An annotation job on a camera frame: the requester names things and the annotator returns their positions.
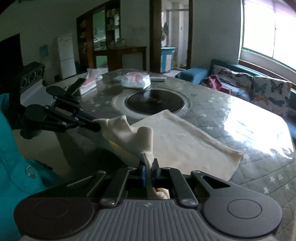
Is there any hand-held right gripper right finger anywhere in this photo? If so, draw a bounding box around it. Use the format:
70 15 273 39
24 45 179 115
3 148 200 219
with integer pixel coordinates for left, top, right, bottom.
151 159 253 207

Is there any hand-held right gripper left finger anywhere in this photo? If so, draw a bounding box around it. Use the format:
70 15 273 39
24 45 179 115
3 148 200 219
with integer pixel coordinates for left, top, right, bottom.
46 162 147 207

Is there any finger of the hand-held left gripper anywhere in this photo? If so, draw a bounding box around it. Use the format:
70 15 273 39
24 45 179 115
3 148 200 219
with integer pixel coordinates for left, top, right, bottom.
46 78 86 112
45 105 101 133

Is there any cream garment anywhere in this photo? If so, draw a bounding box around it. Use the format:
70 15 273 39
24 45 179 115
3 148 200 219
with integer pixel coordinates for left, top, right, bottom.
94 109 244 200

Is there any black television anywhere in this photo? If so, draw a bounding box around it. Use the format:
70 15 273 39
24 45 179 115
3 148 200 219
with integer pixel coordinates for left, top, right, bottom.
0 33 23 81

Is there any white refrigerator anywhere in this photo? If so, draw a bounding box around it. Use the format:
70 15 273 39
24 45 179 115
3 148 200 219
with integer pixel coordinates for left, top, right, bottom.
57 34 77 79

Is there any dark wooden shelf cabinet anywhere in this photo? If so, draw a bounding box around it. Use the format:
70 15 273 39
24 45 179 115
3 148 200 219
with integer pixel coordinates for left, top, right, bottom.
77 0 121 69

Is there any white pink tissue pack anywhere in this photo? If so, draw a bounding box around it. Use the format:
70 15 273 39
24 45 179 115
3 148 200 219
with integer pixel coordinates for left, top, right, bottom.
121 72 151 90

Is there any black round heater plate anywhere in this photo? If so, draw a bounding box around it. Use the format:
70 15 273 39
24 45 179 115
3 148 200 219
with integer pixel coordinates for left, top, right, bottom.
112 89 192 116

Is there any dark wooden desk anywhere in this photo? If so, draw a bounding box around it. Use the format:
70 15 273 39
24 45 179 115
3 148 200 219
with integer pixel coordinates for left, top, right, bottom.
92 46 147 70

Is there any light blue cabinet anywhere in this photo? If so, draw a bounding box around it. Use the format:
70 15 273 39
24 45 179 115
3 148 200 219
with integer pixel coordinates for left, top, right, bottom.
161 47 176 73

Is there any teal sofa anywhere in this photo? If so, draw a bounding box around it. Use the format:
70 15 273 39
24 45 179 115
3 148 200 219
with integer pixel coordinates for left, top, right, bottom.
175 59 296 139

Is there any person's teal jacket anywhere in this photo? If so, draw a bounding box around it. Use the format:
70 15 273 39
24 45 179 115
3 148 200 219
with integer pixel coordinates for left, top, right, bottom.
0 153 64 241

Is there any pink garment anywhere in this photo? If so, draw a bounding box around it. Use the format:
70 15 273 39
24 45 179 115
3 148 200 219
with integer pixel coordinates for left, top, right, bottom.
202 75 232 94

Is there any butterfly print seat cushion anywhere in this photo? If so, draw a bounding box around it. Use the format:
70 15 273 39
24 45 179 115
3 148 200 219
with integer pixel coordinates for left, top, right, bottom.
221 85 253 100

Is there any hanging cloth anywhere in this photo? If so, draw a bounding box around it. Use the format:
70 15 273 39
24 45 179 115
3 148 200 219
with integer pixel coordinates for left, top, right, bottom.
163 21 171 40

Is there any long butterfly print cushion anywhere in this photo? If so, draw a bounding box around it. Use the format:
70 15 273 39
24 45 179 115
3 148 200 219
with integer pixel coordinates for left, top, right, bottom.
211 64 254 85

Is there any large butterfly print cushion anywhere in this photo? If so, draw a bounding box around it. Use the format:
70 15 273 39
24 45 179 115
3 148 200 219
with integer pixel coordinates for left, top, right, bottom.
251 76 291 116

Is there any green framed window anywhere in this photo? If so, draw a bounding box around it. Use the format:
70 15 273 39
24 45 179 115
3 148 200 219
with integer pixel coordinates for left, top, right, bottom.
239 0 296 70

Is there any teal wall hanging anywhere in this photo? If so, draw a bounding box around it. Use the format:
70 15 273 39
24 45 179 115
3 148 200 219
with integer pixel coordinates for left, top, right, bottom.
39 45 50 58

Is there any dark wooden door frame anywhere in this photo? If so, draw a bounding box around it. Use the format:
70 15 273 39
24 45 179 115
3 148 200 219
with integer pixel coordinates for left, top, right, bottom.
150 0 194 73

